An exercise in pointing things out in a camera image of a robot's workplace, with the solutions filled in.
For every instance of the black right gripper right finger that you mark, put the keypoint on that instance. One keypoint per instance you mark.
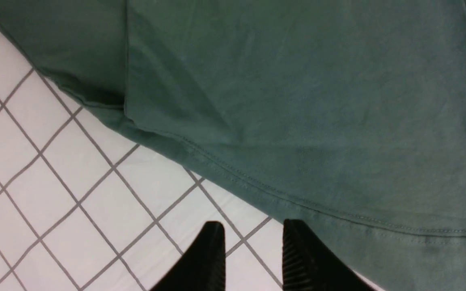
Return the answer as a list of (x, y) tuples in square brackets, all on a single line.
[(309, 265)]

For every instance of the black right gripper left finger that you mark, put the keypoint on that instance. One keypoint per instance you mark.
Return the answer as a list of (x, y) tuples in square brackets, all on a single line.
[(202, 267)]

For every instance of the green long-sleeved shirt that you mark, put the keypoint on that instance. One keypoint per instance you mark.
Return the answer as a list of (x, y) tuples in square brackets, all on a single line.
[(347, 114)]

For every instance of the white grid-patterned table cloth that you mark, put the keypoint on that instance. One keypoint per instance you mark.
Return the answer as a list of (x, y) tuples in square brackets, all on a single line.
[(84, 209)]

